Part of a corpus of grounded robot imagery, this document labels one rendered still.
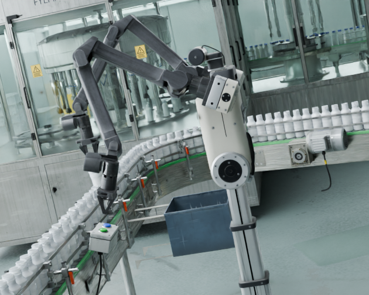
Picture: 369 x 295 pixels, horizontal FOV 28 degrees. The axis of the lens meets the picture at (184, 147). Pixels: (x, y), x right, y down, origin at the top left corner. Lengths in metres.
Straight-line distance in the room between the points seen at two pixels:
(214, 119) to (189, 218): 0.70
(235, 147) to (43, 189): 3.97
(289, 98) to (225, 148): 5.25
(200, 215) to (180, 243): 0.17
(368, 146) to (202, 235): 1.32
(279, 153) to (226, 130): 1.61
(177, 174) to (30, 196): 2.53
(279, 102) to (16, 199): 3.11
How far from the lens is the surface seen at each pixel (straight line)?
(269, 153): 4.56
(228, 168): 3.00
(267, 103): 8.21
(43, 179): 6.75
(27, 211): 6.88
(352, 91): 8.24
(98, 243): 2.77
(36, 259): 2.56
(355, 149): 4.42
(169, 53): 3.27
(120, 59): 2.85
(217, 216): 3.49
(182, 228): 3.52
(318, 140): 4.28
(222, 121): 2.95
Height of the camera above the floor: 1.80
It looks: 9 degrees down
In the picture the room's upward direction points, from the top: 12 degrees counter-clockwise
